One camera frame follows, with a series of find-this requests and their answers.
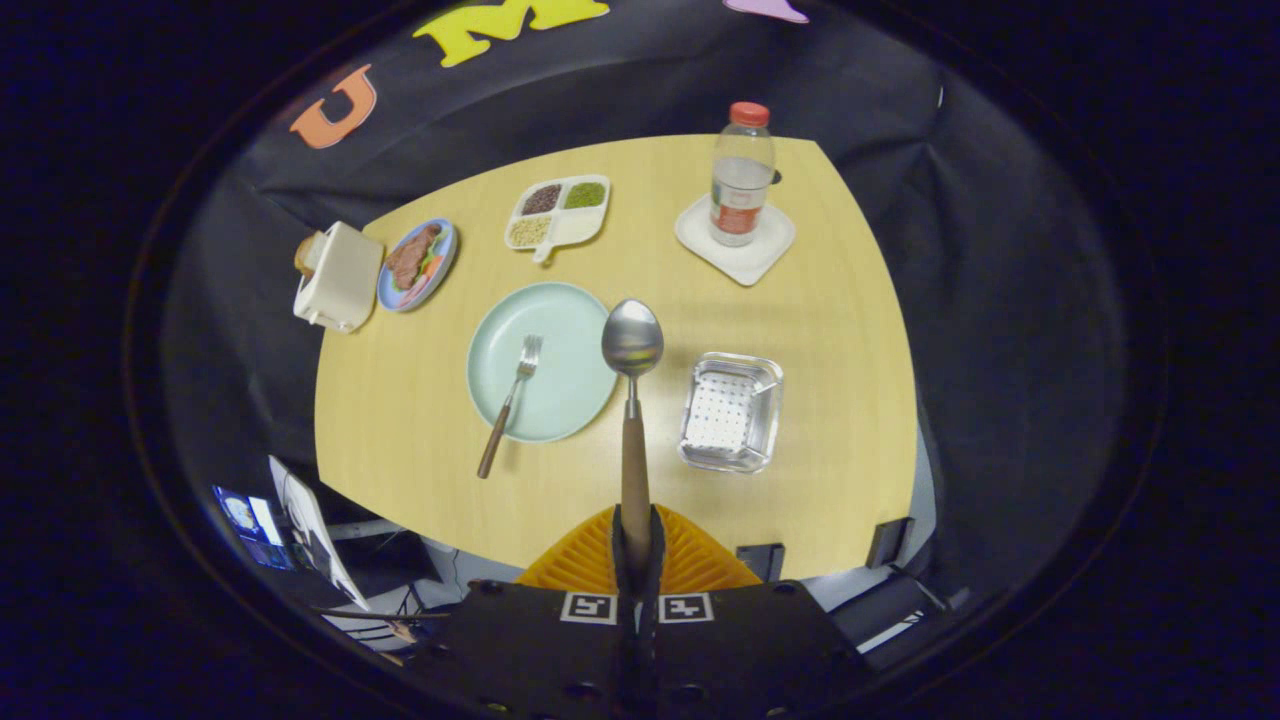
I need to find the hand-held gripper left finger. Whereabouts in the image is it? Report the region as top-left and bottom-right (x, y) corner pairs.
(415, 505), (638, 720)

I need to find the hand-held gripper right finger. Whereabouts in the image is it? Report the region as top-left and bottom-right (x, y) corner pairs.
(637, 505), (867, 720)

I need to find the wooden handled fork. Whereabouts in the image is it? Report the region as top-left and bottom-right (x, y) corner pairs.
(476, 334), (544, 480)

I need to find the wooden handled spoon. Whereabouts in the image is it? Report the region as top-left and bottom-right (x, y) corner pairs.
(601, 298), (665, 571)

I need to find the black chair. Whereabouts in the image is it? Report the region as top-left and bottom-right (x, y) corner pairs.
(828, 566), (966, 646)

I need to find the metal perforated basket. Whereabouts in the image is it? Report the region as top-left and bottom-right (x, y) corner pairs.
(678, 351), (785, 474)

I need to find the light green plate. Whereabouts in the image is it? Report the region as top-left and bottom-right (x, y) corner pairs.
(466, 282), (621, 444)

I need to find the lit computer screen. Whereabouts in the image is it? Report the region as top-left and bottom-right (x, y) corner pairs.
(213, 484), (293, 572)

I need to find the white square coaster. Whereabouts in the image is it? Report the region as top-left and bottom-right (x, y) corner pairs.
(674, 193), (797, 288)

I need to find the blue plate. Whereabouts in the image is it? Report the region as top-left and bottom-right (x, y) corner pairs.
(376, 218), (459, 313)

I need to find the brown meat slice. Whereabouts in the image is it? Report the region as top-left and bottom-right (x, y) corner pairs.
(386, 223), (443, 292)

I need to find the white toaster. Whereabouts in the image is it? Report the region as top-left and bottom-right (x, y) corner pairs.
(292, 221), (385, 334)

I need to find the white divided snack tray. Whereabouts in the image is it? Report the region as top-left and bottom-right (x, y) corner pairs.
(503, 175), (612, 265)

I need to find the clear bottle with red cap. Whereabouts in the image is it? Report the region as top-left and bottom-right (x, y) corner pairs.
(709, 101), (777, 248)

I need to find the black table bracket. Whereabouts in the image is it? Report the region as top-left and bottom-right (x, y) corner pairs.
(865, 516), (916, 570)
(735, 543), (787, 583)

